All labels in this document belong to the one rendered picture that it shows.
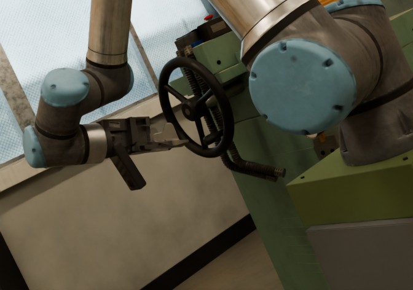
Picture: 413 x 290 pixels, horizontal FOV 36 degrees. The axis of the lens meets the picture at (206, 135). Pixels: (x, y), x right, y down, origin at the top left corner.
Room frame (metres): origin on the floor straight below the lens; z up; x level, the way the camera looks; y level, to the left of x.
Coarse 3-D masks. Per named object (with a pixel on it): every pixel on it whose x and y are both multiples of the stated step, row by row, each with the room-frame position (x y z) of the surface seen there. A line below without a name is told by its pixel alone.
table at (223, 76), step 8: (240, 64) 1.75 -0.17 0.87; (224, 72) 1.71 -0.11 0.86; (232, 72) 1.73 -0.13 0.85; (240, 72) 1.74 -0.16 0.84; (176, 80) 2.04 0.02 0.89; (184, 80) 2.00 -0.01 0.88; (224, 80) 1.70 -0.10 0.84; (176, 88) 2.05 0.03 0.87; (184, 88) 2.02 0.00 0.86; (200, 88) 1.79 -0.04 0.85
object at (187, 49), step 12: (192, 72) 1.79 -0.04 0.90; (192, 84) 1.78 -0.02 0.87; (204, 84) 1.74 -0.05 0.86; (216, 108) 1.73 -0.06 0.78; (216, 120) 1.73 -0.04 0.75; (216, 144) 1.77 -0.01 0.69; (228, 156) 1.77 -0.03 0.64; (240, 156) 1.73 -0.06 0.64; (240, 168) 1.73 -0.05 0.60; (252, 168) 1.69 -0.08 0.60; (264, 168) 1.67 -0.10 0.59; (276, 168) 1.65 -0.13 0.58; (276, 180) 1.68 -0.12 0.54
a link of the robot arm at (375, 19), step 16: (352, 0) 1.05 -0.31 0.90; (368, 0) 1.06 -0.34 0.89; (336, 16) 1.05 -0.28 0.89; (352, 16) 1.04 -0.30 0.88; (368, 16) 1.05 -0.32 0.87; (384, 16) 1.07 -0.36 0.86; (368, 32) 1.01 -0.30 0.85; (384, 32) 1.05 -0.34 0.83; (384, 48) 1.02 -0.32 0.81; (400, 48) 1.08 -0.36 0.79; (384, 64) 1.02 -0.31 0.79; (400, 64) 1.06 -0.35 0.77; (384, 80) 1.04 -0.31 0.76; (400, 80) 1.05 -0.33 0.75; (368, 96) 1.05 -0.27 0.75
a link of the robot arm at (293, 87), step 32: (224, 0) 0.97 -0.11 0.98; (256, 0) 0.95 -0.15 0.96; (288, 0) 0.95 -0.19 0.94; (256, 32) 0.94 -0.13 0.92; (288, 32) 0.92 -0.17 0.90; (320, 32) 0.92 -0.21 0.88; (352, 32) 0.98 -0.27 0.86; (256, 64) 0.93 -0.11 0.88; (288, 64) 0.90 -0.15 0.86; (320, 64) 0.88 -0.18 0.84; (352, 64) 0.91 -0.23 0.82; (256, 96) 0.94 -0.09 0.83; (288, 96) 0.92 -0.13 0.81; (320, 96) 0.89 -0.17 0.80; (352, 96) 0.91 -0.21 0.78; (288, 128) 0.93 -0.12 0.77; (320, 128) 0.91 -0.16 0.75
